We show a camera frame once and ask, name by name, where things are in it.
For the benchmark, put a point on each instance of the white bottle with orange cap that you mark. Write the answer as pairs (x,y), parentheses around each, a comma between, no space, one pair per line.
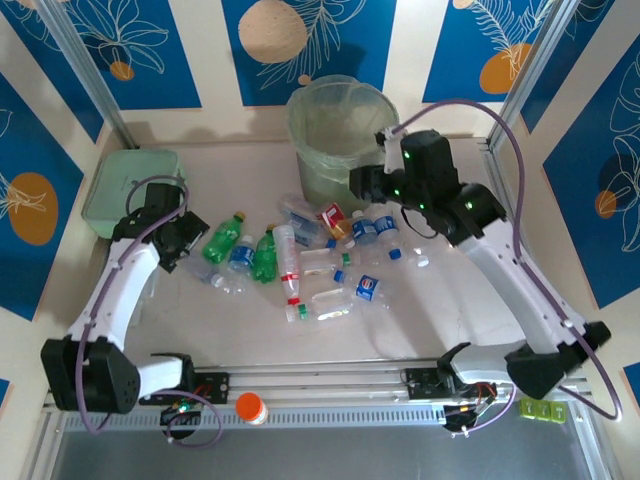
(250,406)

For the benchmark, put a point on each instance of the green plastic soda bottle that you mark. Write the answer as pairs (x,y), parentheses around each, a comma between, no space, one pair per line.
(222,240)
(265,260)

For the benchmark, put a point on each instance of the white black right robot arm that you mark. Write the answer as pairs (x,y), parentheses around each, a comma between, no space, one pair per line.
(505,280)

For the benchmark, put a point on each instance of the grey metal panel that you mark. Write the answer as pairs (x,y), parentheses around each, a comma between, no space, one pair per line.
(320,455)

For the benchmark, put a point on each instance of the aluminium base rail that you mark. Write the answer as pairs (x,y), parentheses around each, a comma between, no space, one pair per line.
(320,380)

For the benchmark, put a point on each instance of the aluminium frame post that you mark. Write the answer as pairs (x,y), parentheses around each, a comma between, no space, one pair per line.
(529,75)
(89,75)

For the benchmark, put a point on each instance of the clear bottle with green cap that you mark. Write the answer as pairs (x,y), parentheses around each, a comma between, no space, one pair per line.
(320,260)
(330,305)

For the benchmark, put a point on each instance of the clear plastic packet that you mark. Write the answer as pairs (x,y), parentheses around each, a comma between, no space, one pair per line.
(145,305)

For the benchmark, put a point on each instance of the blue label bottle white cap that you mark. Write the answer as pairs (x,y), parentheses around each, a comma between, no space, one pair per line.
(363,229)

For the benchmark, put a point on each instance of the green lidded container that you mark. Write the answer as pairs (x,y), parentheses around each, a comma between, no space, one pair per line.
(125,170)

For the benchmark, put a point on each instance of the green translucent trash bin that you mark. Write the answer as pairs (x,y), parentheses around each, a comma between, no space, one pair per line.
(325,185)

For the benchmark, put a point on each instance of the small green box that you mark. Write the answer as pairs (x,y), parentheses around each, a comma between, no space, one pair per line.
(542,409)
(527,407)
(557,411)

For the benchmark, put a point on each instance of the small controller board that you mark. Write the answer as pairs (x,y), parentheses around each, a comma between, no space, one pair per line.
(180,411)
(465,415)

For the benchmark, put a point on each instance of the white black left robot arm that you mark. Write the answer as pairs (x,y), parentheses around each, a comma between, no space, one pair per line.
(125,280)

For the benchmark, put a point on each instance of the clear bottle with red cap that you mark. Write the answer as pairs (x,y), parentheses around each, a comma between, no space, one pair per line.
(286,250)

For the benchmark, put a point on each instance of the green translucent bin liner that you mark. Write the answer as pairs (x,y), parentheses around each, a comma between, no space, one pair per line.
(320,150)

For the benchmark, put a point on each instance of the clear bottle with blue cap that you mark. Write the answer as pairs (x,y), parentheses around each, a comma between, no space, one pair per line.
(302,225)

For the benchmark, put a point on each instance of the red label amber bottle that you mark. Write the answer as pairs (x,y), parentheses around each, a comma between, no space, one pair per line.
(331,215)

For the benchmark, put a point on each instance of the clear bottle with white cap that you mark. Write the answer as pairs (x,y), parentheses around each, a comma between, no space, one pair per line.
(417,255)
(207,274)

